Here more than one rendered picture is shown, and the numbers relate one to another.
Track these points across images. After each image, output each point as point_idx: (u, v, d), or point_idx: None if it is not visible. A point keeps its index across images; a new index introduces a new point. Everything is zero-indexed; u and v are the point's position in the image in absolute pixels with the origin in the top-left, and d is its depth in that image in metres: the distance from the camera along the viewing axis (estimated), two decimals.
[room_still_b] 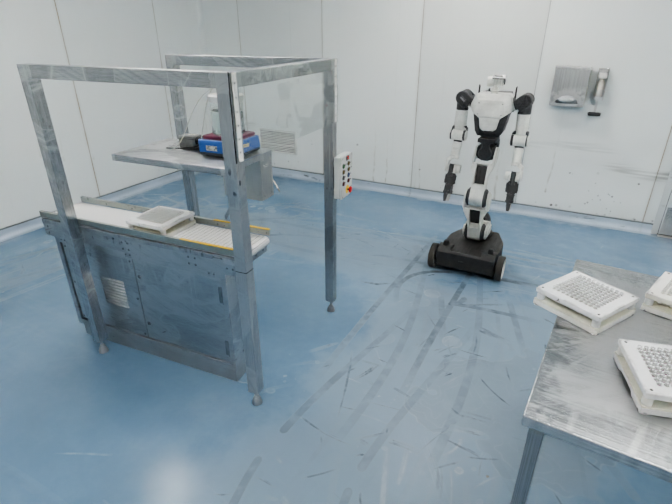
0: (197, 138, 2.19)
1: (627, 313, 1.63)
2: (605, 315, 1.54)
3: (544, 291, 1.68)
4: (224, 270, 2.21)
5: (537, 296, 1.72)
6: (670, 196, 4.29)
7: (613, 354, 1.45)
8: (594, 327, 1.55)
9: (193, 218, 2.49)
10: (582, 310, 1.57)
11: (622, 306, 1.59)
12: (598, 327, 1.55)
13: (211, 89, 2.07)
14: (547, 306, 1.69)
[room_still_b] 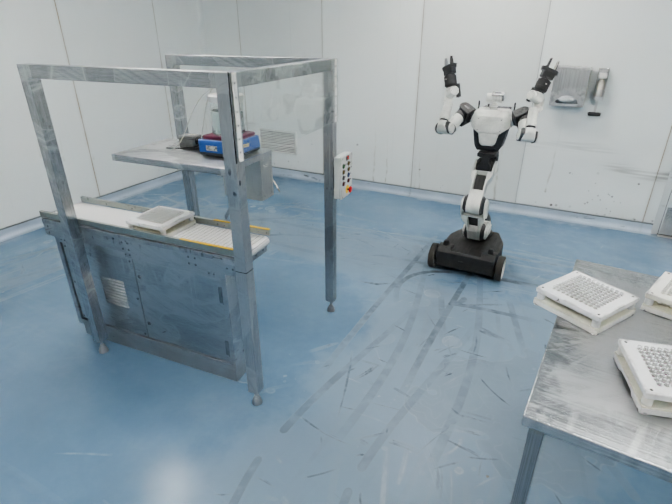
0: (197, 138, 2.19)
1: (627, 313, 1.63)
2: (605, 315, 1.54)
3: (544, 291, 1.68)
4: (224, 270, 2.21)
5: (537, 296, 1.72)
6: (670, 196, 4.29)
7: (613, 354, 1.45)
8: (594, 327, 1.55)
9: (193, 218, 2.49)
10: (582, 310, 1.57)
11: (622, 306, 1.59)
12: (598, 327, 1.55)
13: (211, 89, 2.07)
14: (547, 306, 1.69)
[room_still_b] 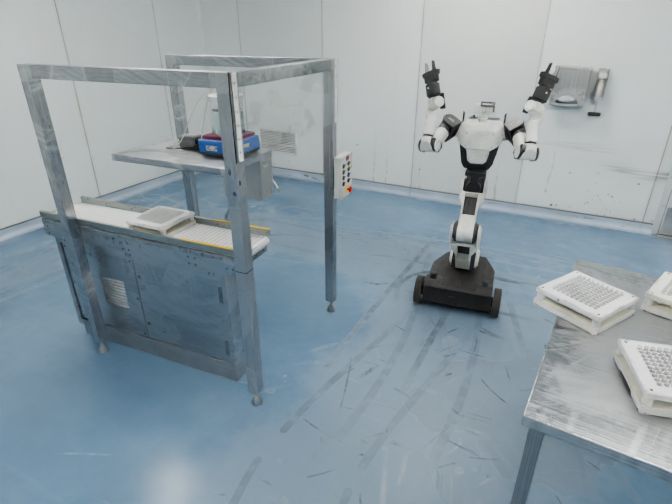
0: (197, 138, 2.19)
1: (627, 313, 1.63)
2: (605, 315, 1.54)
3: (544, 291, 1.68)
4: (224, 270, 2.21)
5: (537, 296, 1.72)
6: (670, 196, 4.29)
7: (613, 354, 1.45)
8: (594, 327, 1.55)
9: (193, 218, 2.49)
10: (582, 310, 1.57)
11: (622, 306, 1.59)
12: (598, 327, 1.55)
13: (211, 89, 2.07)
14: (547, 306, 1.69)
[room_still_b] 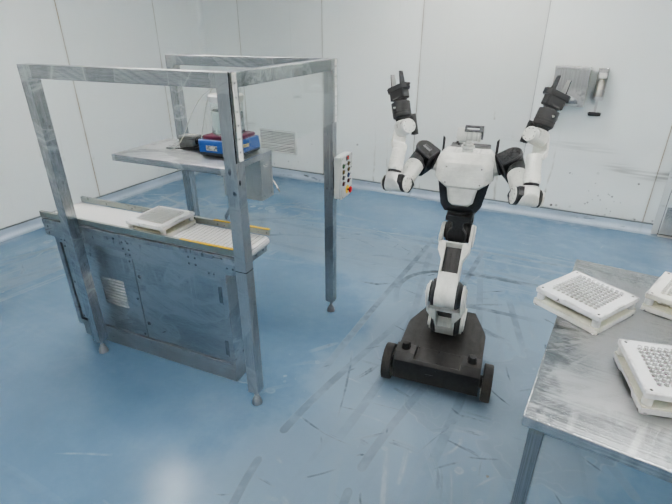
0: (197, 138, 2.19)
1: (627, 313, 1.63)
2: (605, 315, 1.54)
3: (544, 291, 1.68)
4: (224, 270, 2.21)
5: (537, 296, 1.72)
6: (670, 196, 4.29)
7: (613, 354, 1.45)
8: (594, 327, 1.55)
9: (193, 218, 2.49)
10: (582, 310, 1.57)
11: (622, 306, 1.59)
12: (598, 327, 1.55)
13: (211, 89, 2.07)
14: (547, 306, 1.69)
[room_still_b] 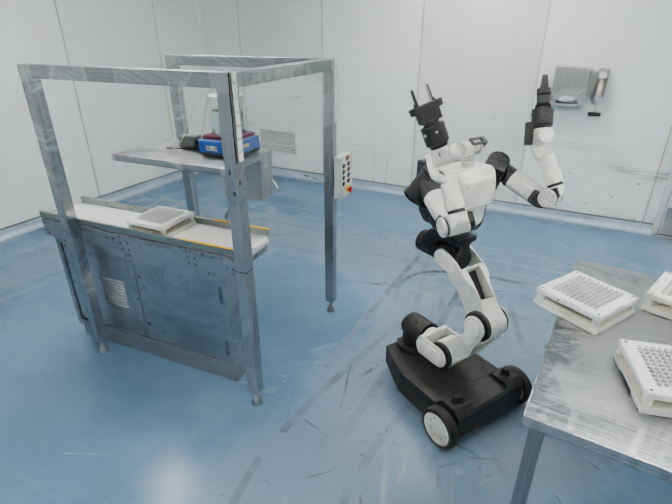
0: (197, 138, 2.19)
1: (627, 313, 1.63)
2: (605, 315, 1.54)
3: (544, 291, 1.68)
4: (224, 270, 2.21)
5: (537, 296, 1.72)
6: (670, 196, 4.29)
7: (613, 354, 1.45)
8: (594, 327, 1.55)
9: (193, 218, 2.49)
10: (582, 310, 1.57)
11: (622, 306, 1.59)
12: (598, 327, 1.55)
13: (211, 89, 2.07)
14: (547, 306, 1.69)
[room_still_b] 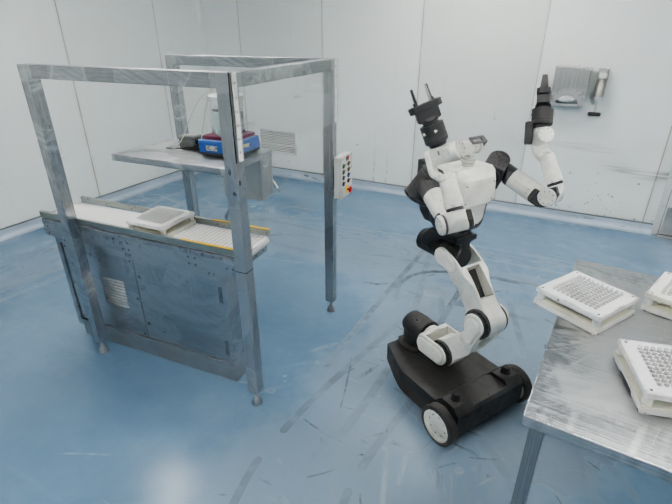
0: (197, 138, 2.19)
1: (627, 313, 1.63)
2: (605, 315, 1.54)
3: (544, 291, 1.68)
4: (224, 270, 2.21)
5: (537, 296, 1.72)
6: (670, 196, 4.29)
7: (613, 354, 1.45)
8: (594, 327, 1.55)
9: (193, 218, 2.49)
10: (582, 310, 1.57)
11: (622, 306, 1.59)
12: (598, 327, 1.55)
13: (211, 89, 2.07)
14: (547, 306, 1.69)
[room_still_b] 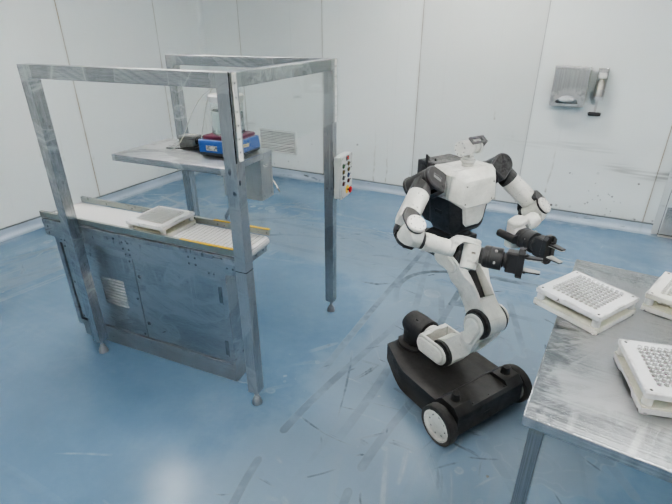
0: (197, 138, 2.19)
1: (627, 313, 1.63)
2: (605, 315, 1.54)
3: (544, 291, 1.68)
4: (224, 270, 2.21)
5: (537, 296, 1.72)
6: (670, 196, 4.29)
7: (613, 354, 1.45)
8: (594, 327, 1.55)
9: (193, 218, 2.49)
10: (582, 310, 1.57)
11: (622, 306, 1.59)
12: (598, 327, 1.55)
13: (211, 89, 2.07)
14: (547, 306, 1.69)
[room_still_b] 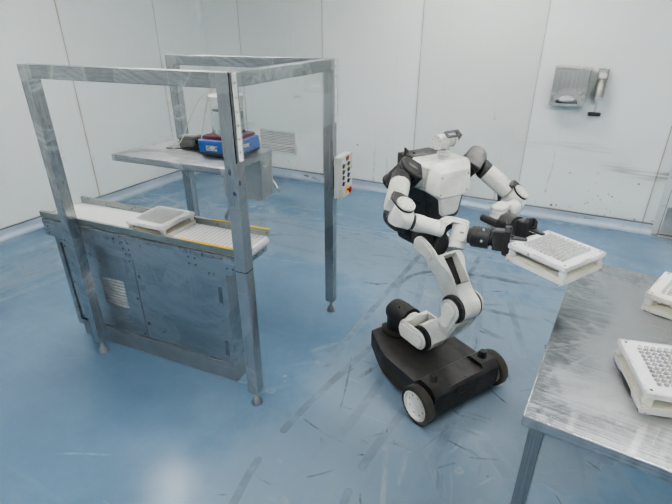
0: (197, 138, 2.19)
1: (594, 267, 1.70)
2: (571, 266, 1.60)
3: (515, 247, 1.75)
4: (224, 270, 2.21)
5: (509, 253, 1.78)
6: (670, 196, 4.29)
7: (613, 354, 1.45)
8: (561, 278, 1.62)
9: (193, 218, 2.49)
10: (550, 262, 1.64)
11: (588, 259, 1.65)
12: (564, 278, 1.61)
13: (211, 89, 2.07)
14: (518, 261, 1.75)
